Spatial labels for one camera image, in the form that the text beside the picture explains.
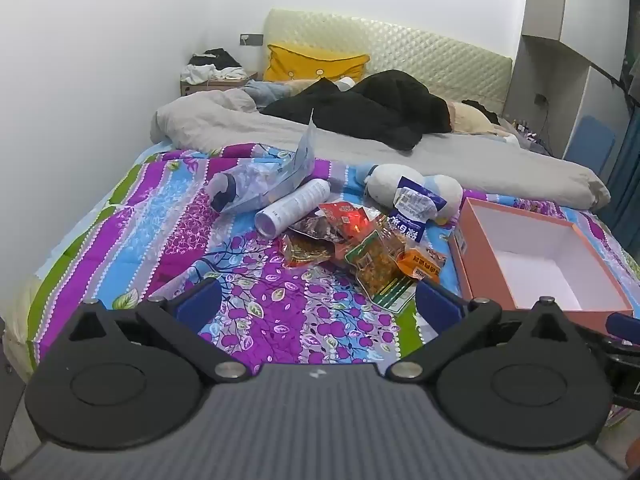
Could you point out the black jacket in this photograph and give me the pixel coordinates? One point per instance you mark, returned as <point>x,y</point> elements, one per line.
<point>370,105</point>

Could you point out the grey white wardrobe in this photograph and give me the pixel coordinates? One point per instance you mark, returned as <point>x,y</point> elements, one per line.
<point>565,10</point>

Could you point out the white crumpled cloth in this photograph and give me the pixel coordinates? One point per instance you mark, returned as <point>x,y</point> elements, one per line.
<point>210,75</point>

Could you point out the black wall outlet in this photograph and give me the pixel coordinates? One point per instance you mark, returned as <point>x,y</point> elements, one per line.
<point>540,99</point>

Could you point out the blue chair back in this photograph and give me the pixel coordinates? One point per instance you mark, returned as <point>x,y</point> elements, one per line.
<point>590,145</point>

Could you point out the beige pillow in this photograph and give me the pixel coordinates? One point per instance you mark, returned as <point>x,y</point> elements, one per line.
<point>472,119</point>

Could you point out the grey wall switch panel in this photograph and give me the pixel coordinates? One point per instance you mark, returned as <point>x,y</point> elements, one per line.
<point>251,39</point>

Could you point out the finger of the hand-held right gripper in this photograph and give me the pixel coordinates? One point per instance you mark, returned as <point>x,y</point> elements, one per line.
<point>625,330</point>

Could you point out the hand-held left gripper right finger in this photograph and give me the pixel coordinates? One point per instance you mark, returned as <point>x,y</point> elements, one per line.
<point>435,305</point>

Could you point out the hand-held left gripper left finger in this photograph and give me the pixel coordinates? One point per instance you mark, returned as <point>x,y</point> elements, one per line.
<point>200,302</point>

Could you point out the blue white snack packet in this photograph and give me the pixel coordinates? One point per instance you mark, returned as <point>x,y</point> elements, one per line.
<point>415,200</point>

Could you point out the light blue jeans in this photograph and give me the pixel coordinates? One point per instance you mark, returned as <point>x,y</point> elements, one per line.
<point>265,91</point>

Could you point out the shiny red snack packet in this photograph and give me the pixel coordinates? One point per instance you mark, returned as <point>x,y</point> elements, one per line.
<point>356,222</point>

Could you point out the cluster of small bottles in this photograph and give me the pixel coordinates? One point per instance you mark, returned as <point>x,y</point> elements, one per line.
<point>522,131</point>

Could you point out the red and white snack packet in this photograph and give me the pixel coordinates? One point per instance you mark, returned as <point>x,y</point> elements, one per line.
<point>332,212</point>

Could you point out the dark cloth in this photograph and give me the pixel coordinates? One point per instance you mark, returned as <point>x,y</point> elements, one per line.
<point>482,108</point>

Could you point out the cream quilted headboard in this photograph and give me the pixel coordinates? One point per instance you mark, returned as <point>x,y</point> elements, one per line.
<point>425,55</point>

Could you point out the colourful floral quilt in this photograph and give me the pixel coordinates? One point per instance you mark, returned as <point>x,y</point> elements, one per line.
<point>280,285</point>

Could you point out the white spray can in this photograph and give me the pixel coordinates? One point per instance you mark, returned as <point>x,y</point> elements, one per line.
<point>290,207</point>

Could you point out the pink cardboard box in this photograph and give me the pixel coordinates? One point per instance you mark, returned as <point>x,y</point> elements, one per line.
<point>530,240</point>

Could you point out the black crumpled cloth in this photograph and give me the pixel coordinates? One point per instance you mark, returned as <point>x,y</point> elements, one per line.
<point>217,57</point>

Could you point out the green label snack packet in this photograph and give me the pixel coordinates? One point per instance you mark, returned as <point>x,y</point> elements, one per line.
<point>375,265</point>

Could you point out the clear orange snack packet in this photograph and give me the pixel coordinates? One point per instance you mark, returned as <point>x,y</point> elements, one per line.
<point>386,227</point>

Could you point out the white plush toy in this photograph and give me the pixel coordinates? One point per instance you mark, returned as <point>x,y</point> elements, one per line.
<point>385,180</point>

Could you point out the teal curtain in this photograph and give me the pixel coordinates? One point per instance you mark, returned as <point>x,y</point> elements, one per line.
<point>625,185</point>

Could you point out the grey duvet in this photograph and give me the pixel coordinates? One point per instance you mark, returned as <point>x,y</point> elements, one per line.
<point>350,145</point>

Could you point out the dark brown snack packet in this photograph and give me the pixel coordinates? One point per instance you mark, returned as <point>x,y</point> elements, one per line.
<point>315,228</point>

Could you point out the yellow pillow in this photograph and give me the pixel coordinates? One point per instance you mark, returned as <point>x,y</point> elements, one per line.
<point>300,65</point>

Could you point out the clear plastic pouch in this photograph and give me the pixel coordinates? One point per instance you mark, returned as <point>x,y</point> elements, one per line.
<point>250,180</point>

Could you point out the red gold snack packet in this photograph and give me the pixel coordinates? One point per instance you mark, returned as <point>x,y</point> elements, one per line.
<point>305,252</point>

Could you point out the pink cloth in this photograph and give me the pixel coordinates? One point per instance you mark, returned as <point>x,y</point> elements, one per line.
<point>451,116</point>

